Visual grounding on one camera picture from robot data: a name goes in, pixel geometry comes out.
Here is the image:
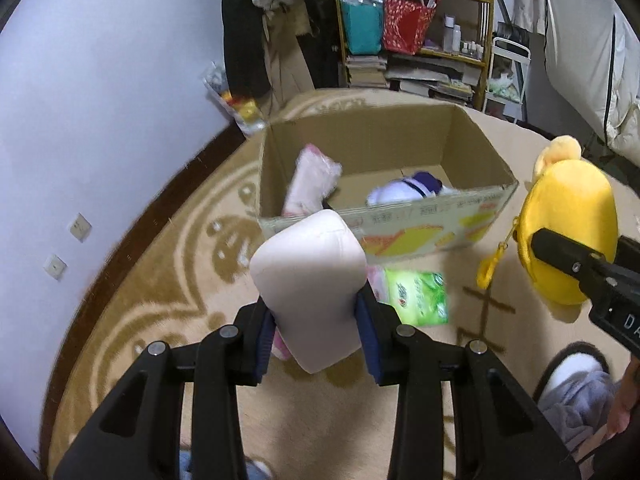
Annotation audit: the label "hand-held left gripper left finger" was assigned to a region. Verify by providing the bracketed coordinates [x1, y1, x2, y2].
[52, 300, 278, 480]

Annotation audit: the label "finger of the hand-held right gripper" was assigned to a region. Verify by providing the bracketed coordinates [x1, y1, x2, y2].
[530, 227, 615, 301]

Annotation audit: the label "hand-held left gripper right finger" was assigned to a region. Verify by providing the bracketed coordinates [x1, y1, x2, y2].
[352, 285, 583, 480]

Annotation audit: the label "yellow dog plush toy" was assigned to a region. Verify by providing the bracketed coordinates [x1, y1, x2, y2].
[476, 134, 621, 322]

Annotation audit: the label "pink plush toy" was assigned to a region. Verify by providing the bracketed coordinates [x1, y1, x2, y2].
[272, 265, 388, 361]

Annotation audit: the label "green tissue pack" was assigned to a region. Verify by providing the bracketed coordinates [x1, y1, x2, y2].
[382, 270, 449, 326]

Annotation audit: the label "pink white soft cube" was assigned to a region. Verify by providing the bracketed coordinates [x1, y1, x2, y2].
[248, 209, 369, 375]

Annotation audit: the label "cardboard box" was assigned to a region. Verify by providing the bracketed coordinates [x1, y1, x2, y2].
[256, 99, 520, 261]

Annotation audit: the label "white duck plush toy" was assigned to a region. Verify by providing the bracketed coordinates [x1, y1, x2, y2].
[366, 170, 463, 207]

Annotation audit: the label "pink soft packet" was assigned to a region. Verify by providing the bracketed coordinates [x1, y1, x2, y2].
[281, 143, 343, 218]

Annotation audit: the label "pale green soft things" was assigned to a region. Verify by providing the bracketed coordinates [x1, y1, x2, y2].
[487, 75, 521, 101]

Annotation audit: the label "person's right hand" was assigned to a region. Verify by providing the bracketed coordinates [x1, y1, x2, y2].
[606, 367, 640, 437]

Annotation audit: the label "dark furry slipper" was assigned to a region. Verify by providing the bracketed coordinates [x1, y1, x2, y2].
[531, 341, 612, 403]

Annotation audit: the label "slipper foot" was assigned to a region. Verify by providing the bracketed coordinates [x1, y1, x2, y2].
[537, 355, 617, 458]

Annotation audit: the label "light blue cloth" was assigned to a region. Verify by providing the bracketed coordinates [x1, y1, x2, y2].
[177, 452, 273, 480]

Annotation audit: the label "white padded cover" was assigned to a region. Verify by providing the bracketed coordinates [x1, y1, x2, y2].
[542, 0, 640, 166]

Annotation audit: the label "white trolley cart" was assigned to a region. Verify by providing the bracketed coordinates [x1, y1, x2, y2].
[482, 36, 531, 125]

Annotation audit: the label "pile of magazines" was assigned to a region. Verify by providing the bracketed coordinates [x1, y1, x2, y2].
[385, 55, 476, 106]

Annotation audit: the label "wooden shelf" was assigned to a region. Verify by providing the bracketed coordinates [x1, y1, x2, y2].
[332, 0, 496, 111]

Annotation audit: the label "plastic bag of snacks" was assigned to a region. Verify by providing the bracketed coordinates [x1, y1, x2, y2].
[202, 60, 268, 136]

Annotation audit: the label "stack of books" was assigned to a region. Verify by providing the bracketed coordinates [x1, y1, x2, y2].
[345, 54, 388, 88]

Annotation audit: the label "red patterned bag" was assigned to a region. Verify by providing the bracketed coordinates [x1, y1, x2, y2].
[382, 0, 440, 56]

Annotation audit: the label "beige coat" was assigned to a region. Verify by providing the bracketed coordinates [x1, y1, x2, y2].
[262, 2, 316, 111]

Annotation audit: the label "dark hanging jacket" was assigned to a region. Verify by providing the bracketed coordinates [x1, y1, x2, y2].
[302, 0, 346, 88]

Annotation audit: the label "teal bag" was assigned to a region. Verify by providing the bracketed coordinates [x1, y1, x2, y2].
[340, 0, 385, 56]

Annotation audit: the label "black coat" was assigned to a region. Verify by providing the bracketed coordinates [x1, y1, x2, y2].
[220, 0, 273, 98]

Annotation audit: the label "white wall socket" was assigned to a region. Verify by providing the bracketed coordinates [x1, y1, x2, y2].
[44, 254, 67, 281]
[69, 212, 92, 242]

